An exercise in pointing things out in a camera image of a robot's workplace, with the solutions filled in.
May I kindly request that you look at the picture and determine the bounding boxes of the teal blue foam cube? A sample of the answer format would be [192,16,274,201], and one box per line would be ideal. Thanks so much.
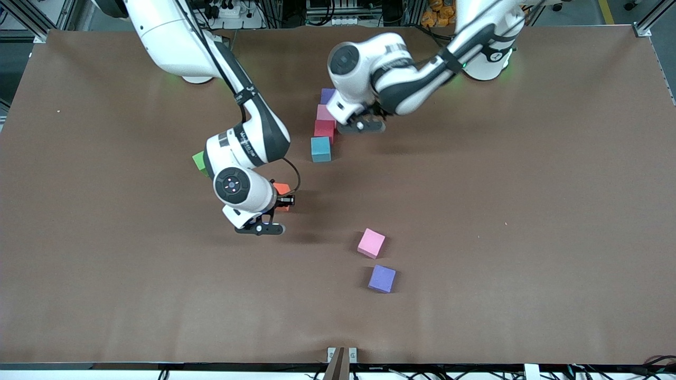
[311,136,332,163]

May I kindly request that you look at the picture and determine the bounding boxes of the orange foam cube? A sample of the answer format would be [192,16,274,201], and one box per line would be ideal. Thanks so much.
[272,183,292,212]

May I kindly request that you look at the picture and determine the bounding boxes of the white power strip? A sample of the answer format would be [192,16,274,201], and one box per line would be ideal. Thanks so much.
[306,15,370,27]
[203,0,250,19]

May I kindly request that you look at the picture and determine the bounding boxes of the brown table cover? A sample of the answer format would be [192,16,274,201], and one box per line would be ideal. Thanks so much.
[0,25,676,366]

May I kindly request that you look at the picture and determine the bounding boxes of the orange snack bags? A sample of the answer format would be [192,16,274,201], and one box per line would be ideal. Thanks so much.
[421,0,458,28]

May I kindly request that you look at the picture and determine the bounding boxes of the brown wooden bar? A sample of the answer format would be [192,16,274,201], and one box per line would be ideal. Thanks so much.
[323,347,347,380]

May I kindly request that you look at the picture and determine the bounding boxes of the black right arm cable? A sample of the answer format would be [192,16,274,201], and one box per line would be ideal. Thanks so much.
[177,0,302,195]

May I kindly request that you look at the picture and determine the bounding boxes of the metal mounting bracket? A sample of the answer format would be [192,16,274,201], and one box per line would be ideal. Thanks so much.
[327,347,358,364]

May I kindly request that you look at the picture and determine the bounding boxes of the aluminium frame profile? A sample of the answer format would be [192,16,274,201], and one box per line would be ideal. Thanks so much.
[634,0,676,39]
[0,0,85,44]

